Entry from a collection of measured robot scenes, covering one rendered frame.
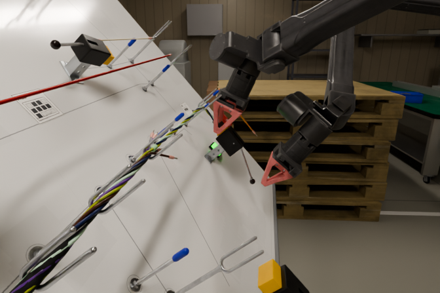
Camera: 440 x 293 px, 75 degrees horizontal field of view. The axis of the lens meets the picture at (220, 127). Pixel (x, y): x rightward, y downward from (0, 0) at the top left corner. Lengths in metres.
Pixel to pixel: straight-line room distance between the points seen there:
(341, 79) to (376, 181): 1.83
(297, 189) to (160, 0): 5.50
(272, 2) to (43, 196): 6.59
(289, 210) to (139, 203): 2.04
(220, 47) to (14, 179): 0.42
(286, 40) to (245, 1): 6.20
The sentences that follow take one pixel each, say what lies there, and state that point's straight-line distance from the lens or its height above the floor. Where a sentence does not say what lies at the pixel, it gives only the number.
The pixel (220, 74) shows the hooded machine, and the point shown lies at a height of 0.74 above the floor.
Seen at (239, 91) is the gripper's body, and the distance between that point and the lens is 0.65.
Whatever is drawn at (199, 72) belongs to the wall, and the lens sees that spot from 6.78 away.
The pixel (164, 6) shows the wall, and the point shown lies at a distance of 6.92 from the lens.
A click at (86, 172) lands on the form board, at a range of 0.42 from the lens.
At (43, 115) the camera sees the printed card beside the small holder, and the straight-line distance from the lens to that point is 0.45.
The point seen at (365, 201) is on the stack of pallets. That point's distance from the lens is 2.56.
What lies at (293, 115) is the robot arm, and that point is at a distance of 0.68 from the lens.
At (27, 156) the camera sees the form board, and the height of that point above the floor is 1.22.
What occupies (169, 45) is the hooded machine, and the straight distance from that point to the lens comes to 5.93.
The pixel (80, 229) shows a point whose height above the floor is 1.21.
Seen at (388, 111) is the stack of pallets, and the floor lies 0.88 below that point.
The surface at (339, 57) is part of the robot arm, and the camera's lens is 0.81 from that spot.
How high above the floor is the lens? 1.34
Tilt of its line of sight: 16 degrees down
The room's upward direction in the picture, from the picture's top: straight up
